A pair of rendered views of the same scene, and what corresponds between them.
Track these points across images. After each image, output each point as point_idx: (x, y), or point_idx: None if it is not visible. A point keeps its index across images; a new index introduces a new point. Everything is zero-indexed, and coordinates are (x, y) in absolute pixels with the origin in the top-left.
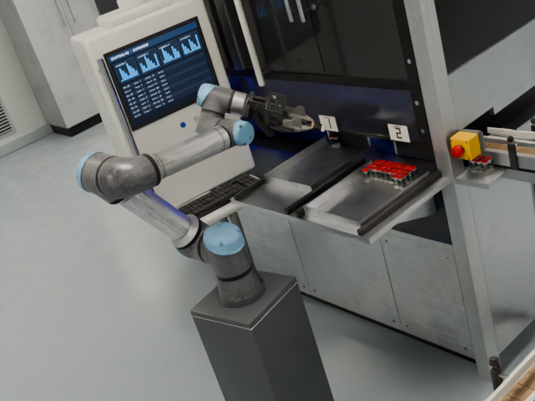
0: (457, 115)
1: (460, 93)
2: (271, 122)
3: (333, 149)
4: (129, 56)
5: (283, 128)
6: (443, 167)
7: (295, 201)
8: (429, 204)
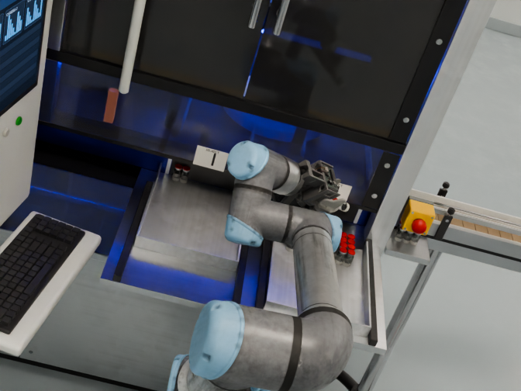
0: None
1: None
2: (312, 204)
3: (182, 186)
4: None
5: (320, 211)
6: (378, 236)
7: (236, 288)
8: None
